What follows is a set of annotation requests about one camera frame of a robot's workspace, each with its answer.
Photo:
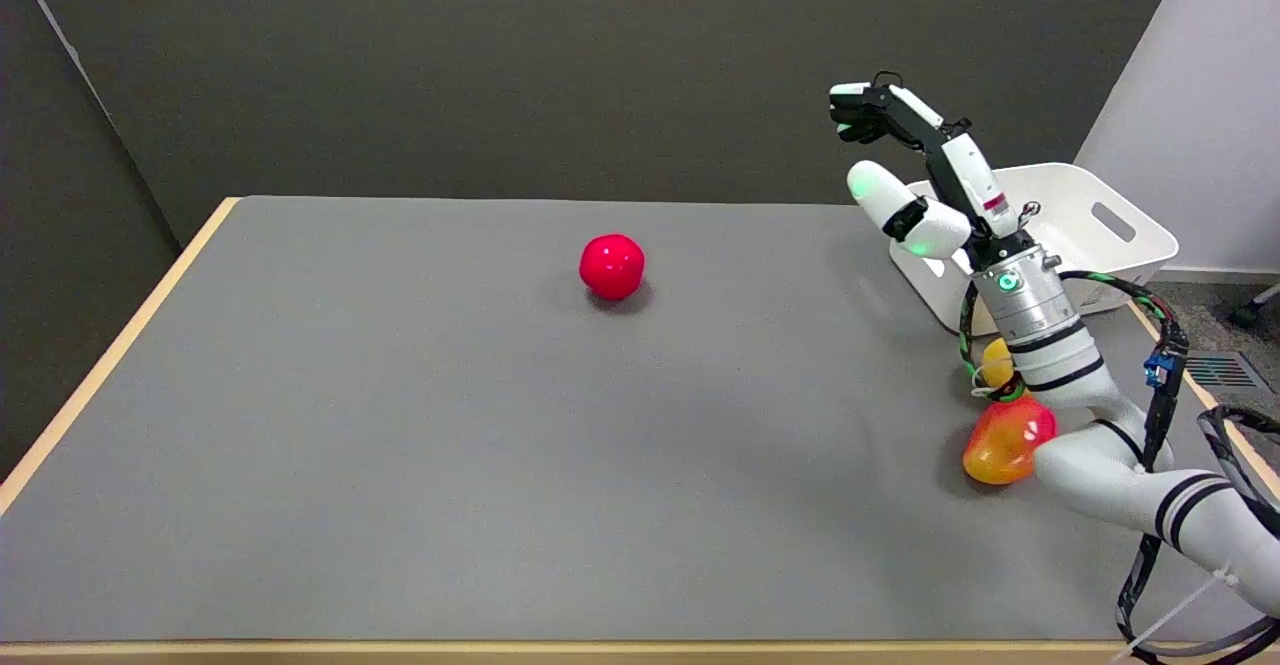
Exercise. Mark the white zip tie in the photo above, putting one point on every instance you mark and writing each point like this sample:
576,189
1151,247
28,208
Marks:
1180,610

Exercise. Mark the white plastic basket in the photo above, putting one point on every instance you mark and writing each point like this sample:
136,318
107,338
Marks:
1060,210

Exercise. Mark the yellow pear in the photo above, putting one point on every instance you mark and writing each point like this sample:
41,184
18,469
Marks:
996,363

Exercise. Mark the red pomegranate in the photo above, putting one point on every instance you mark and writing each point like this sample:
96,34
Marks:
612,265

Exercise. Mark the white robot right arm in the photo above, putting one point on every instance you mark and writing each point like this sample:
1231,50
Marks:
1090,455

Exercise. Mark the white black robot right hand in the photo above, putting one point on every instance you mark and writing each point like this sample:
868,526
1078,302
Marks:
962,177

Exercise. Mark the black chair base leg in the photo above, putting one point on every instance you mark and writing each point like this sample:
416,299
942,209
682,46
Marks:
1255,310

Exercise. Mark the floor vent grille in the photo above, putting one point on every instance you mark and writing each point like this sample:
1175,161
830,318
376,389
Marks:
1222,371

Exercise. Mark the red yellow mango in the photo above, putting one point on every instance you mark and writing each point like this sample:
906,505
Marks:
1003,445

